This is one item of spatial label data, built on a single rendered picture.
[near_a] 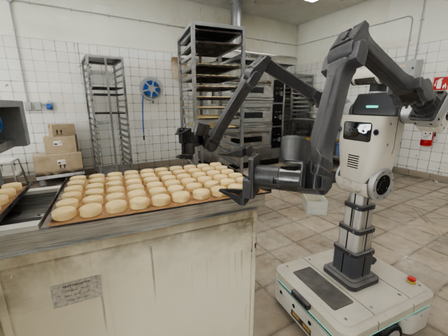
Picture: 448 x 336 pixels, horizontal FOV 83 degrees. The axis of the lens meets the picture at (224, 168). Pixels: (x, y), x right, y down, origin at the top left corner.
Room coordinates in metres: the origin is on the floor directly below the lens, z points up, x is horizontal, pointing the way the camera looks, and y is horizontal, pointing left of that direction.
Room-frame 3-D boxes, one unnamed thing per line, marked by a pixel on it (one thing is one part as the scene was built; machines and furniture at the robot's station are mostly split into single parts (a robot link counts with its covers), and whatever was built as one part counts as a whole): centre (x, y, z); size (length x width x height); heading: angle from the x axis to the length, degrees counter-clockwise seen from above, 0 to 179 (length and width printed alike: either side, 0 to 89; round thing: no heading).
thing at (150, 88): (4.69, 1.30, 1.10); 0.41 x 0.17 x 1.10; 120
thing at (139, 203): (0.62, 0.22, 0.91); 0.05 x 0.05 x 0.02
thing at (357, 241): (1.20, -0.69, 0.36); 0.13 x 0.13 x 0.40; 24
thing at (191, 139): (1.17, 0.16, 1.00); 0.07 x 0.07 x 0.10; 69
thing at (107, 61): (3.99, 1.81, 0.93); 0.64 x 0.51 x 1.78; 33
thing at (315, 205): (2.68, -1.03, 0.08); 0.30 x 0.22 x 0.16; 173
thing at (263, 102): (5.02, -0.35, 1.00); 1.56 x 1.20 x 2.01; 120
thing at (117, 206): (0.60, 0.28, 0.91); 0.05 x 0.05 x 0.02
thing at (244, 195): (0.61, -0.03, 0.96); 0.09 x 0.07 x 0.07; 69
